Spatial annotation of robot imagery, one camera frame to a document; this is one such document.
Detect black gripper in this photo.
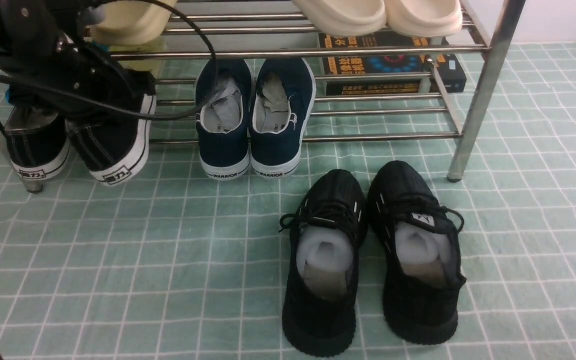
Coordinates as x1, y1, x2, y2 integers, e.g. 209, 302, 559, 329
8, 35, 156, 118

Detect black canvas sneaker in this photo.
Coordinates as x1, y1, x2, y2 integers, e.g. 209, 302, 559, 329
65, 69, 157, 187
4, 107, 71, 182

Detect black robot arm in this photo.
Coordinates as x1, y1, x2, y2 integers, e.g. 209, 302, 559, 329
0, 0, 156, 119

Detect navy slip-on shoe left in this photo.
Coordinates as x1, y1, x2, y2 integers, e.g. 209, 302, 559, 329
195, 59, 255, 182

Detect navy slip-on shoe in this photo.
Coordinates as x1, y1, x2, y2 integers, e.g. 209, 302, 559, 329
195, 59, 255, 182
249, 58, 317, 179

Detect navy slip-on shoe right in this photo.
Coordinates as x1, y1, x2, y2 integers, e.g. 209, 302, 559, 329
249, 58, 317, 179

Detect silver metal shoe rack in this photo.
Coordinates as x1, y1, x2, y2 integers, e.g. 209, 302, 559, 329
0, 0, 526, 183

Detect yellow slipper right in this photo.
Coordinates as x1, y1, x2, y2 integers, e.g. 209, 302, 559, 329
90, 0, 172, 47

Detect green checkered floor cloth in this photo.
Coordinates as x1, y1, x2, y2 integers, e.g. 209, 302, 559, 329
0, 43, 576, 360

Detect black box with orange print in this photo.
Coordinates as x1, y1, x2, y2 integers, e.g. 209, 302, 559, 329
318, 32, 467, 97

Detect cream slipper left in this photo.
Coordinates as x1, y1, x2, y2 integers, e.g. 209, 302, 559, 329
292, 0, 387, 38

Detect cream slipper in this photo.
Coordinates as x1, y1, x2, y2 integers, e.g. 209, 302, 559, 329
384, 0, 463, 38
292, 0, 387, 38

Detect black knit sneaker left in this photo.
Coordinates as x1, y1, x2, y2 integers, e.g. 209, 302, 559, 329
279, 170, 369, 358

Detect black knit sneaker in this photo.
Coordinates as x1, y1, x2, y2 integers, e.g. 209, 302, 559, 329
366, 161, 467, 346
279, 170, 369, 358

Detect cream slipper right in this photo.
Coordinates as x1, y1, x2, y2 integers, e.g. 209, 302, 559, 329
384, 0, 463, 38

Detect black knit sneaker right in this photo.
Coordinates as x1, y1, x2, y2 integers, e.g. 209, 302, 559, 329
366, 161, 467, 346

